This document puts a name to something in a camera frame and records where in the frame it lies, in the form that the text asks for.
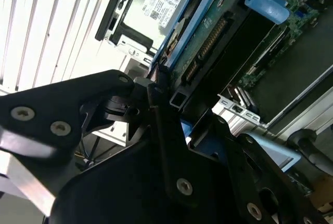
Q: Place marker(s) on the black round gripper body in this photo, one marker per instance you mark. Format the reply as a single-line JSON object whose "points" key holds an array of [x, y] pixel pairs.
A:
{"points": [[117, 195]]}

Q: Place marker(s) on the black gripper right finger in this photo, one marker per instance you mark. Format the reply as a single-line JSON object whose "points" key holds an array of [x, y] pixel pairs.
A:
{"points": [[249, 182]]}

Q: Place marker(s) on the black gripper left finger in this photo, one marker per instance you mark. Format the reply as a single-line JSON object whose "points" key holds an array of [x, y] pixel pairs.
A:
{"points": [[52, 104]]}

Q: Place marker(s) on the hard disk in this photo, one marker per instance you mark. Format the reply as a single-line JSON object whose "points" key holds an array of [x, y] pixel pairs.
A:
{"points": [[208, 39]]}

